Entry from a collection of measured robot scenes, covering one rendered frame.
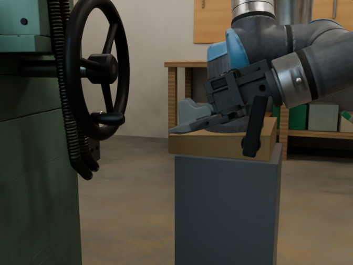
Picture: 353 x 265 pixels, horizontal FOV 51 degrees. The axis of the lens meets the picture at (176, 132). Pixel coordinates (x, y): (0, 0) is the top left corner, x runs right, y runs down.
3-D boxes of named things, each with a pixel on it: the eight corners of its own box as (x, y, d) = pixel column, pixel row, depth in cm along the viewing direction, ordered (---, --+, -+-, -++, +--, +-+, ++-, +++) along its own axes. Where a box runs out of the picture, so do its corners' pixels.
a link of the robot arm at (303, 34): (284, 19, 76) (296, 31, 65) (343, 14, 75) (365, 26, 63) (283, 63, 80) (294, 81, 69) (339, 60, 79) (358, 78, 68)
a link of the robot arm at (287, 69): (307, 98, 68) (315, 104, 59) (281, 106, 69) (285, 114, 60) (292, 52, 67) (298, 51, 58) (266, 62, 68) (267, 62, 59)
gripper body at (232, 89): (205, 81, 71) (266, 58, 67) (220, 123, 71) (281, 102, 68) (199, 83, 63) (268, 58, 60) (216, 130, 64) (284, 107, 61)
